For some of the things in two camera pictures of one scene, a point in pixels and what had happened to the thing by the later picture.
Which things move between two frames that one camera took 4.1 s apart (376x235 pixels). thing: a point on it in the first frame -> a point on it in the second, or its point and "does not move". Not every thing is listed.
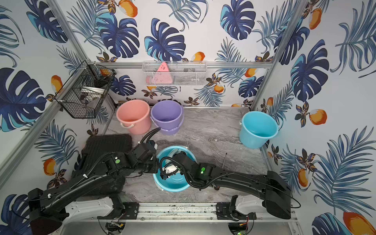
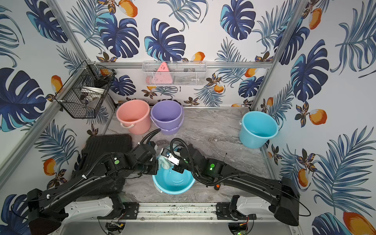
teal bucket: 257,128 does not move
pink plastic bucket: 134,114 does not move
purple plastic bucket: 168,115 does not move
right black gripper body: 190,178 -> 182,165
